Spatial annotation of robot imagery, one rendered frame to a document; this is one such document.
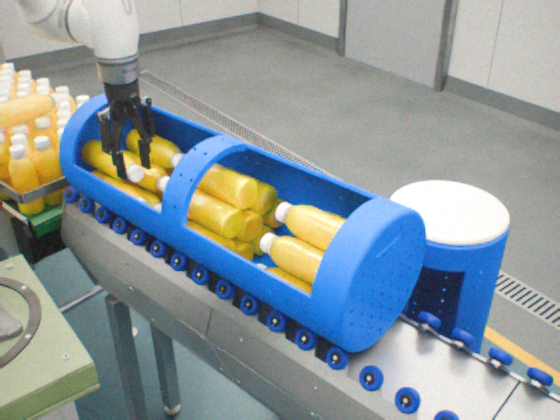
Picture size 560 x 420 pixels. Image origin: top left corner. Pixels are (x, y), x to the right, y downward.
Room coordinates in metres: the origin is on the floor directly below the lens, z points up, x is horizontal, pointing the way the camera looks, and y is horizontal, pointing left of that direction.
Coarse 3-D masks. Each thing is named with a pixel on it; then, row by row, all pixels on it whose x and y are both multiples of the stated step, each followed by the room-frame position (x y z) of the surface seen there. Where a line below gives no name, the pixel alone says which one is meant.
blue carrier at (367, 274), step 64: (64, 128) 1.35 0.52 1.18; (128, 128) 1.48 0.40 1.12; (192, 128) 1.37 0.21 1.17; (192, 192) 1.05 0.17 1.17; (320, 192) 1.13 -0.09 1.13; (192, 256) 1.02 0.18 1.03; (256, 256) 1.12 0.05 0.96; (384, 256) 0.84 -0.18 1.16; (320, 320) 0.78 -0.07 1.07; (384, 320) 0.86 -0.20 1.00
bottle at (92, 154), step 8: (88, 144) 1.37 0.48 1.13; (96, 144) 1.37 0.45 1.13; (88, 152) 1.35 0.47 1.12; (96, 152) 1.34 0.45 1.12; (88, 160) 1.35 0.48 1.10; (96, 160) 1.32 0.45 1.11; (104, 160) 1.31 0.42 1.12; (128, 160) 1.29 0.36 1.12; (96, 168) 1.33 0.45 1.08; (104, 168) 1.30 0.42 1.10; (112, 168) 1.28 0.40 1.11; (112, 176) 1.28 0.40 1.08
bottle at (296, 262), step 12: (276, 240) 0.95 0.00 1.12; (288, 240) 0.94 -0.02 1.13; (300, 240) 0.94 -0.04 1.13; (276, 252) 0.93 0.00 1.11; (288, 252) 0.91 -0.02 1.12; (300, 252) 0.90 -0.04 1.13; (312, 252) 0.90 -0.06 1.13; (324, 252) 0.90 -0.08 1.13; (276, 264) 0.93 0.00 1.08; (288, 264) 0.90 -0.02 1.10; (300, 264) 0.89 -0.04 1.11; (312, 264) 0.87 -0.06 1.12; (300, 276) 0.88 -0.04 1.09; (312, 276) 0.86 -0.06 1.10
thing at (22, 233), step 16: (0, 208) 1.44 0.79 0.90; (0, 224) 1.45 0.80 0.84; (16, 224) 1.37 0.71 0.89; (0, 240) 1.48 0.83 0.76; (16, 240) 1.39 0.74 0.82; (32, 240) 1.34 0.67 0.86; (48, 240) 1.57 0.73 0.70; (0, 256) 1.56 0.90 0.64; (32, 256) 1.34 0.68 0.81; (48, 256) 1.48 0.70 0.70; (96, 288) 1.80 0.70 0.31; (64, 304) 1.71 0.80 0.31
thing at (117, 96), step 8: (136, 80) 1.26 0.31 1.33; (104, 88) 1.25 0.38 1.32; (112, 88) 1.23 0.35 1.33; (120, 88) 1.23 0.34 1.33; (128, 88) 1.24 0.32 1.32; (136, 88) 1.25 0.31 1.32; (112, 96) 1.23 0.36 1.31; (120, 96) 1.23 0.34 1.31; (128, 96) 1.24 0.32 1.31; (136, 96) 1.25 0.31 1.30; (112, 104) 1.23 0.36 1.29; (120, 104) 1.25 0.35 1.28; (128, 104) 1.26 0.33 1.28; (136, 104) 1.28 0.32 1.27; (112, 112) 1.23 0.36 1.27; (120, 112) 1.24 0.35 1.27; (128, 112) 1.26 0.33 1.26
